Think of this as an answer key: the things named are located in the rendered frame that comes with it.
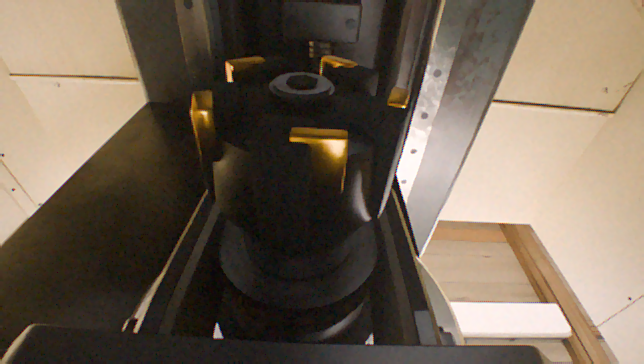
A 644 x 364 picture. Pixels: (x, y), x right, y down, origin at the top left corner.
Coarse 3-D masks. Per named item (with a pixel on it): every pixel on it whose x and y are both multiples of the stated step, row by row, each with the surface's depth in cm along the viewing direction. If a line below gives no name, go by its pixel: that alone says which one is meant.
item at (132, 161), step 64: (128, 128) 47; (192, 128) 48; (64, 192) 35; (128, 192) 35; (192, 192) 36; (0, 256) 27; (64, 256) 28; (128, 256) 29; (0, 320) 23; (64, 320) 23
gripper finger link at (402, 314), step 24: (384, 216) 9; (384, 240) 8; (408, 240) 9; (384, 264) 8; (408, 264) 8; (384, 288) 8; (408, 288) 7; (384, 312) 8; (408, 312) 7; (432, 312) 7; (384, 336) 8; (408, 336) 6; (432, 336) 6
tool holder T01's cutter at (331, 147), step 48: (192, 96) 6; (240, 96) 6; (288, 96) 6; (336, 96) 6; (240, 144) 5; (288, 144) 5; (336, 144) 5; (384, 144) 6; (240, 192) 6; (288, 192) 5; (336, 192) 5; (384, 192) 6; (288, 240) 6; (336, 240) 7
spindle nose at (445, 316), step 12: (420, 264) 16; (432, 276) 15; (432, 288) 15; (144, 300) 13; (432, 300) 14; (444, 300) 14; (444, 312) 14; (216, 324) 13; (444, 324) 13; (456, 324) 13; (216, 336) 12; (372, 336) 13; (456, 336) 13
